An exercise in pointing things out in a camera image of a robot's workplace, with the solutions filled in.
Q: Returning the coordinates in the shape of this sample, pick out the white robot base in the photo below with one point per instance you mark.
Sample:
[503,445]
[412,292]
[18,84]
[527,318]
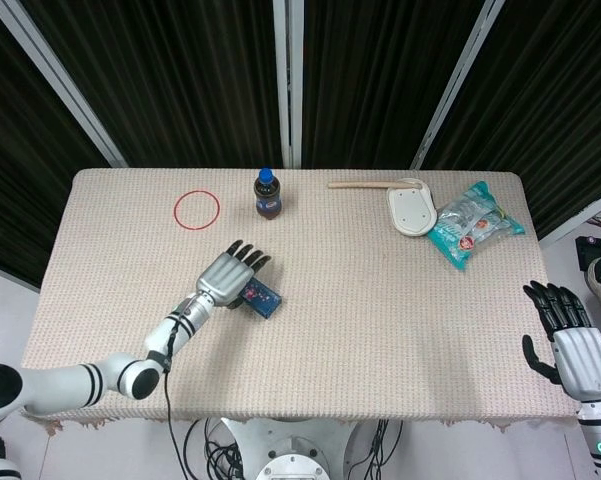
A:
[295,450]

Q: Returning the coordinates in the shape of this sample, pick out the beige woven tablecloth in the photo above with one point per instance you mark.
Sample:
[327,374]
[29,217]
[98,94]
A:
[360,325]

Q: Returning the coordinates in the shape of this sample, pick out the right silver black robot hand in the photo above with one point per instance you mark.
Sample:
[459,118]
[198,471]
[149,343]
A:
[587,360]

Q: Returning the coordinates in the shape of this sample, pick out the teal snack bag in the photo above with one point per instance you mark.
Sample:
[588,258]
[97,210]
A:
[472,227]

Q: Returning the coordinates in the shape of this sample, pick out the black curtain panel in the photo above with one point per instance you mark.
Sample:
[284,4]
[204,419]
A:
[380,85]
[555,100]
[170,85]
[15,165]

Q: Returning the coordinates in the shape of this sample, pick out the cola bottle with blue cap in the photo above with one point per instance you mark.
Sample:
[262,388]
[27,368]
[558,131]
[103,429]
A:
[268,200]

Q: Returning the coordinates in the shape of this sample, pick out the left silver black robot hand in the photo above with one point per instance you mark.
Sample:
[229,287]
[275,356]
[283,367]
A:
[225,280]

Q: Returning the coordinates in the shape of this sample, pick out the blue pencil case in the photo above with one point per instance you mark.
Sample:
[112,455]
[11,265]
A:
[265,300]

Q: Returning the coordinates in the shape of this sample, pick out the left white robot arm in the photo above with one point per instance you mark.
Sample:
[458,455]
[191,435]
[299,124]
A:
[60,382]

